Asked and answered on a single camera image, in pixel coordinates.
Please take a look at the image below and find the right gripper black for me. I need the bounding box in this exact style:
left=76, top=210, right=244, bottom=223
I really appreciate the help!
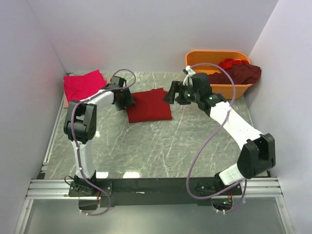
left=162, top=81, right=200, bottom=106

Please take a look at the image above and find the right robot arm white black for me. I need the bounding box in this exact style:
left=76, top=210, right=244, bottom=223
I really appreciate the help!
left=163, top=73, right=276, bottom=195

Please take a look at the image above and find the bright red cloth in basket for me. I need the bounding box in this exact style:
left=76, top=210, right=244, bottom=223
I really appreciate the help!
left=218, top=58, right=250, bottom=71

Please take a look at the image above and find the red t shirt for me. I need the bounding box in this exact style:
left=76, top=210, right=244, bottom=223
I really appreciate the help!
left=126, top=88, right=172, bottom=123

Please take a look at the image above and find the dark maroon t shirt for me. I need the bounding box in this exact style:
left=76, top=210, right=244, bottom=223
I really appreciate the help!
left=208, top=63, right=262, bottom=85

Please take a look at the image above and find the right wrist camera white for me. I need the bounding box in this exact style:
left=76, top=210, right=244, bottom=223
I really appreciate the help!
left=182, top=66, right=196, bottom=86

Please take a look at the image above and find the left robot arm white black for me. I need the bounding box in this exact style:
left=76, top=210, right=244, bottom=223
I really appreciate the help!
left=63, top=75, right=134, bottom=196

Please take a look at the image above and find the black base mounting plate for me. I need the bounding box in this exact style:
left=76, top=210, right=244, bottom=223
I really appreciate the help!
left=68, top=177, right=242, bottom=208

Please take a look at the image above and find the folded pink t shirt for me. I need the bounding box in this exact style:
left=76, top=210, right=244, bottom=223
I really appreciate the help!
left=63, top=70, right=107, bottom=102

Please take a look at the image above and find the orange plastic basket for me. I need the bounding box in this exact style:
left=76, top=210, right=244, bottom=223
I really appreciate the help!
left=185, top=50, right=254, bottom=100

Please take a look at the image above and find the aluminium rail frame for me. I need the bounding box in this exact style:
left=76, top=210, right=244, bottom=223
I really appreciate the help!
left=25, top=177, right=283, bottom=200

